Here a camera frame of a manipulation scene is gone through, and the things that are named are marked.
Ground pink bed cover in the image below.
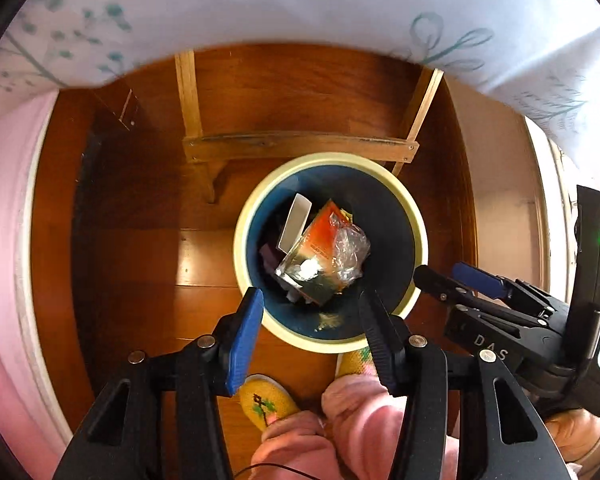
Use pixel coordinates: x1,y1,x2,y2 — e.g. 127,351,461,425
0,91,71,479

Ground clear plastic bag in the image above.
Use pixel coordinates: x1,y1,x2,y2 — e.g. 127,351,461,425
329,212,370,288

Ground left yellow slipper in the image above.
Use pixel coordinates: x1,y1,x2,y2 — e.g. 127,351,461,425
238,374,300,432

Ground yellow slipper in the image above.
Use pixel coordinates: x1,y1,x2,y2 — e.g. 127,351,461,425
335,347,377,378
238,374,300,432

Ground small white purple box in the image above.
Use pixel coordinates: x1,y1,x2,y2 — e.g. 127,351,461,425
277,193,312,254

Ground blue cream trash bin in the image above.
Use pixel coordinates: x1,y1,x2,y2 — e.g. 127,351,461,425
233,153,428,354

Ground tree print tablecloth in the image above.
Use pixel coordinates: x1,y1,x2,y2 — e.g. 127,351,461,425
0,0,600,196

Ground orange foil snack packet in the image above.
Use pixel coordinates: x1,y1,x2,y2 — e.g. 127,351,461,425
275,200,351,306

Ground right yellow slipper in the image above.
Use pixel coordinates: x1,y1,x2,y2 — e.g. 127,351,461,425
335,347,377,378

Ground person right hand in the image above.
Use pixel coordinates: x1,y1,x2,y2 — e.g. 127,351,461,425
545,410,600,463

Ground pink trousers legs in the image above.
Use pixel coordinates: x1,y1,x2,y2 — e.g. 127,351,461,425
249,372,462,480

